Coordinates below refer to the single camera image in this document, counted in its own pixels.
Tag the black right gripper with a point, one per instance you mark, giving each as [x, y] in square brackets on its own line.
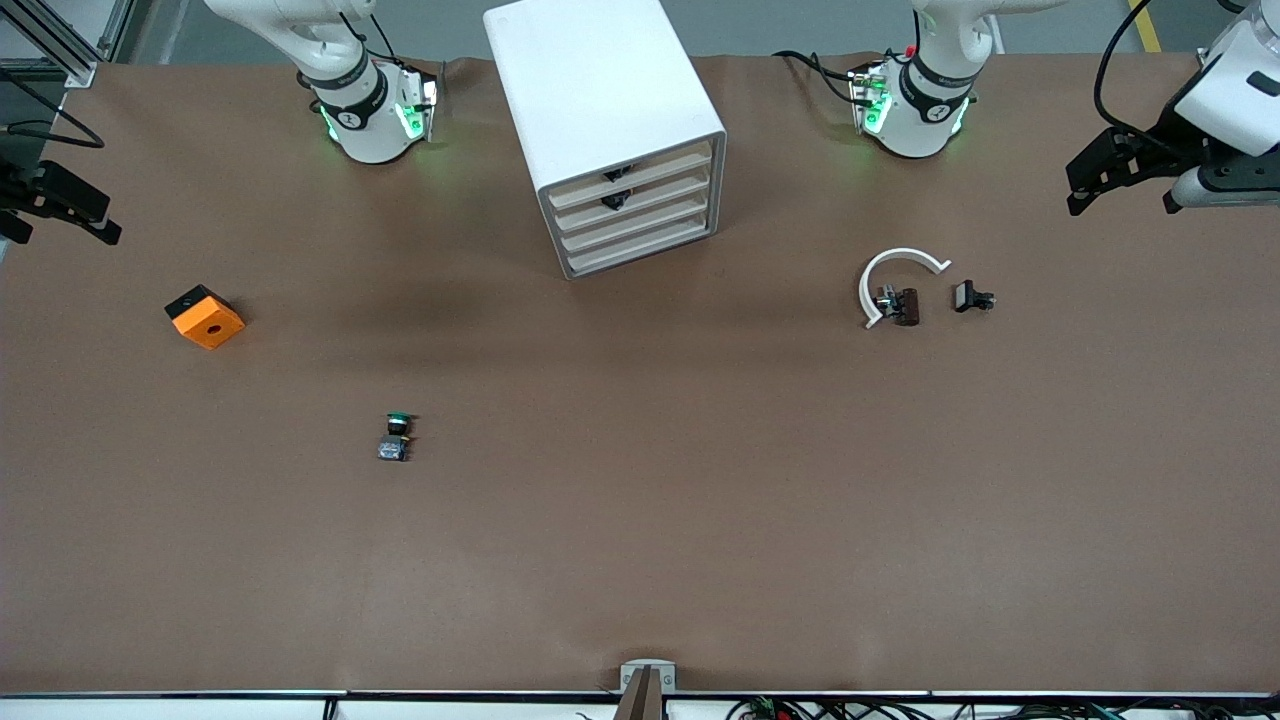
[22, 190]

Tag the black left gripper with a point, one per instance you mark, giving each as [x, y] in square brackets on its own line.
[1163, 138]

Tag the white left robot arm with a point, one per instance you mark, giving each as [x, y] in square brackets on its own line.
[915, 130]

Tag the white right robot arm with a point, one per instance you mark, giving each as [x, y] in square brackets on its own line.
[370, 130]

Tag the green push button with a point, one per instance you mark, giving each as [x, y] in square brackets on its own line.
[394, 448]

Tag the white drawer cabinet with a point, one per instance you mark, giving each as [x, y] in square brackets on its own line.
[600, 80]

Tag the orange and black box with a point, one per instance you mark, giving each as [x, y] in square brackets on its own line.
[208, 322]

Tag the white curved plastic clamp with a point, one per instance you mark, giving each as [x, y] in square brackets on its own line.
[900, 254]

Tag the brown block with metal bolt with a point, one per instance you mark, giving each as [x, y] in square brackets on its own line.
[908, 306]

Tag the aluminium frame profile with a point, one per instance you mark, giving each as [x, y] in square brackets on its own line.
[60, 45]

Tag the small black switch part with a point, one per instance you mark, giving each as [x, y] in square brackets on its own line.
[967, 297]

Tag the metal table edge rail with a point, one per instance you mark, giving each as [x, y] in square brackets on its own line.
[200, 693]

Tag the grey metal bracket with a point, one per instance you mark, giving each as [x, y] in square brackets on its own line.
[628, 672]

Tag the grey camera post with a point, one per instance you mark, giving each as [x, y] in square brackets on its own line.
[642, 700]

